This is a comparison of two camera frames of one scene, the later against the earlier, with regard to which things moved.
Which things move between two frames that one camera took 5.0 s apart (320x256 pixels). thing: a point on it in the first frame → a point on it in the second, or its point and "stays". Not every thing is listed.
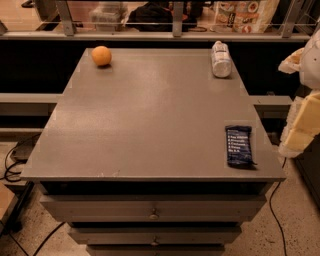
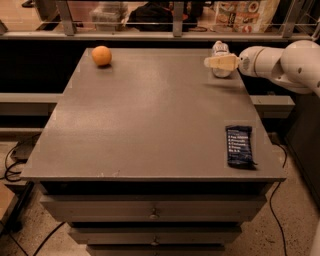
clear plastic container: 108,16 stays
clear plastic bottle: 221,61 stays
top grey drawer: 153,208 stays
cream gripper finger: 303,125 → 226,62
